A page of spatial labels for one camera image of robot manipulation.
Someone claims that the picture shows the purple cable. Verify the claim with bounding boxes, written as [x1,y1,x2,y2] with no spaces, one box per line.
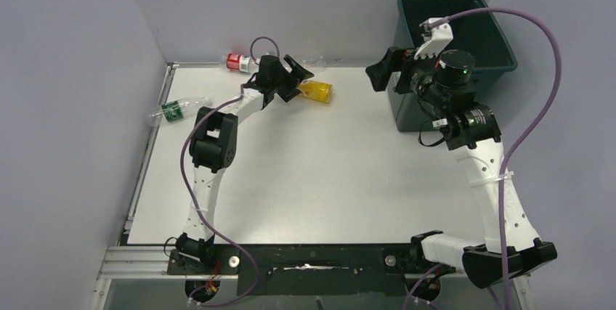
[421,7,563,310]
[179,36,281,307]

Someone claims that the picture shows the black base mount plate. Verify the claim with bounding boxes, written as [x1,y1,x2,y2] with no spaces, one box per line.
[166,234,434,298]

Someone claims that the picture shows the clear crushed bottle at back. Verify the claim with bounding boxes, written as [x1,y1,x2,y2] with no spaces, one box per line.
[301,56,326,76]

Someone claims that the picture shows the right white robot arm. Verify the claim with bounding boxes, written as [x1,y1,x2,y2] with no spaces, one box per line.
[366,46,557,289]

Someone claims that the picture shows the green label bottle far left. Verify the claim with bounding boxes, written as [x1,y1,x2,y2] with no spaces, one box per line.
[145,97,212,127]

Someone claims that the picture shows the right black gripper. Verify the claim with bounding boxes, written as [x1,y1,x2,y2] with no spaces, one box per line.
[366,44,448,110]

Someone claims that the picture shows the yellow juice bottle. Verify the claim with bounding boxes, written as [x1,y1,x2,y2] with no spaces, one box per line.
[298,80,333,104]

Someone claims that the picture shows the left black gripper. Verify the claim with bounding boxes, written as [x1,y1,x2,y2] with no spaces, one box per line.
[271,56,313,102]

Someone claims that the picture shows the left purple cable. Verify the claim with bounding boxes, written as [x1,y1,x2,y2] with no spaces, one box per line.
[179,36,281,307]

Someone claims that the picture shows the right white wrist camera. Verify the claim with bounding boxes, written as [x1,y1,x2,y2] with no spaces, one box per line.
[413,17,453,60]

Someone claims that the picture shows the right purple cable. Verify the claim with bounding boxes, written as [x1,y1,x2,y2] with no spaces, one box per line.
[421,7,563,310]

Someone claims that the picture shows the dark green plastic bin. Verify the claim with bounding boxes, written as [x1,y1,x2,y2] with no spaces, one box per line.
[387,0,518,132]

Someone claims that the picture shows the red label bottle at back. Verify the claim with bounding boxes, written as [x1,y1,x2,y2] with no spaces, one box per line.
[220,53,260,74]

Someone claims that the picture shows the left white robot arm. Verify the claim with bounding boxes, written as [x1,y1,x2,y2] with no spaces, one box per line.
[175,55,314,264]

